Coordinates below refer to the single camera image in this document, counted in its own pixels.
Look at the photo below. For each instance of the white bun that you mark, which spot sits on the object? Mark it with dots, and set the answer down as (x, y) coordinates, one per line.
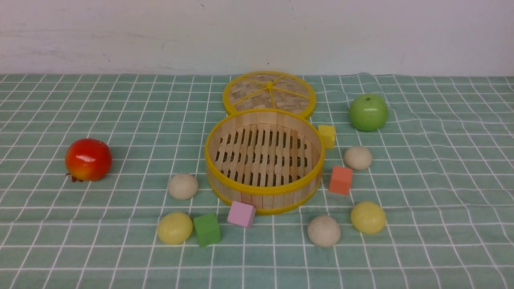
(358, 158)
(182, 186)
(324, 231)

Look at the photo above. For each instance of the white bun front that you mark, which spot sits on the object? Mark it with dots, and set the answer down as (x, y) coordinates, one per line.
(324, 231)

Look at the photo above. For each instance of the yellow bun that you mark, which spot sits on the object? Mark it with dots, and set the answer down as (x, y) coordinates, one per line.
(368, 217)
(175, 228)

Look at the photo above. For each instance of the bamboo steamer tray yellow rim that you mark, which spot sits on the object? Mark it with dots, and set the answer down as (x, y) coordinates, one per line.
(270, 159)

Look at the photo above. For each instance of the woven bamboo steamer lid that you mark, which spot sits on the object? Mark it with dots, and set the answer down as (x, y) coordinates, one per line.
(269, 89)

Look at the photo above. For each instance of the yellow cube block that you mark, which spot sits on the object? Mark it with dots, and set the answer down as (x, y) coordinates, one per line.
(327, 135)

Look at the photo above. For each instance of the pink cube block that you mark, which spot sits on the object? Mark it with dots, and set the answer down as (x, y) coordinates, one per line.
(241, 214)

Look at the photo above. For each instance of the orange cube block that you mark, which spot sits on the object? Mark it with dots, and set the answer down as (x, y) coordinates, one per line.
(340, 180)

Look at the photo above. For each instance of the green cube block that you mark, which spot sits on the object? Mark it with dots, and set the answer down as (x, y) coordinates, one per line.
(207, 229)

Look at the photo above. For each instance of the green apple toy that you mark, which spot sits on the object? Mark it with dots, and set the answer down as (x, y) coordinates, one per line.
(368, 112)

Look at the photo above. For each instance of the green checkered tablecloth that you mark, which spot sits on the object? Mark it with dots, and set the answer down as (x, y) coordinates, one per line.
(442, 170)

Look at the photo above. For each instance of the red pomegranate toy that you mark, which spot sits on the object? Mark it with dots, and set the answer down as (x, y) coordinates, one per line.
(88, 159)

